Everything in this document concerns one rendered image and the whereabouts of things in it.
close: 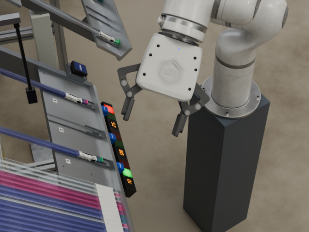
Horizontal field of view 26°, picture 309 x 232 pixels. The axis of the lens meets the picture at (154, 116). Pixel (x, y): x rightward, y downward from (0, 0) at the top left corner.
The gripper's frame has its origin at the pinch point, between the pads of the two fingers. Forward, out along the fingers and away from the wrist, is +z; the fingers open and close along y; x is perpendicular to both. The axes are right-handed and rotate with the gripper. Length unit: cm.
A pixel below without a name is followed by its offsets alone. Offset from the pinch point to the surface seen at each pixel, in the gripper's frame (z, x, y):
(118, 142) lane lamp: 12, 85, 4
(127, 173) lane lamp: 20, 77, 9
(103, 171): 20, 69, 1
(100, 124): 8, 82, -3
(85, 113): 7, 83, -8
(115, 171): 19, 69, 4
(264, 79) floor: -27, 184, 70
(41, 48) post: -8, 112, -27
